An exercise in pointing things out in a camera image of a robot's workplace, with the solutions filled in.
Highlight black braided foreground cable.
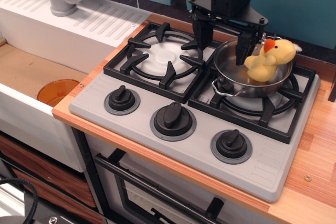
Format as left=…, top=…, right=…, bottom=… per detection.
left=0, top=177, right=39, bottom=224

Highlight stainless steel pot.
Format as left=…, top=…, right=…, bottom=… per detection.
left=213, top=39, right=293, bottom=98

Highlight black left stove knob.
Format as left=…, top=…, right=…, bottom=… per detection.
left=104, top=85, right=141, bottom=116

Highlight black burner grate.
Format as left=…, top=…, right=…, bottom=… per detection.
left=103, top=22, right=219, bottom=103
left=188, top=64, right=317, bottom=144

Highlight black right stove knob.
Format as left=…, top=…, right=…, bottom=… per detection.
left=211, top=129, right=253, bottom=165

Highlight grey toy stove top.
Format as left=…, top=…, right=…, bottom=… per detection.
left=68, top=20, right=321, bottom=204

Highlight black right burner grate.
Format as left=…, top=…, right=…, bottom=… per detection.
left=188, top=64, right=317, bottom=144

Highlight black stove knob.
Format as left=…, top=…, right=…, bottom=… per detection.
left=104, top=85, right=141, bottom=116
left=150, top=102, right=197, bottom=142
left=211, top=129, right=253, bottom=165

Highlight toy oven door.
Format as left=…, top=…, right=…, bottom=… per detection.
left=86, top=135, right=272, bottom=223

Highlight black middle stove knob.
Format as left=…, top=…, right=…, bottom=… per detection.
left=150, top=102, right=197, bottom=142

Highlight white toy sink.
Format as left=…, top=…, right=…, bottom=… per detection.
left=1, top=0, right=149, bottom=172

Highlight yellow stuffed duck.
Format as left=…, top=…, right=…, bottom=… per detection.
left=244, top=39, right=302, bottom=82

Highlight orange plastic plate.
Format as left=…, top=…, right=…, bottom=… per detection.
left=37, top=79, right=79, bottom=107

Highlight black oven door handle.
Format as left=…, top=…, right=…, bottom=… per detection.
left=94, top=148, right=224, bottom=223

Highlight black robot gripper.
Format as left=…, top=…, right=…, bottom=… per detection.
left=188, top=0, right=268, bottom=66

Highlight black left burner grate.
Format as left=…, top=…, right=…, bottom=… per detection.
left=103, top=22, right=219, bottom=103

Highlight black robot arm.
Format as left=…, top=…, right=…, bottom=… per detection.
left=188, top=0, right=268, bottom=66

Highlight wooden drawer fronts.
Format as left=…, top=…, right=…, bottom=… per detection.
left=1, top=132, right=104, bottom=223

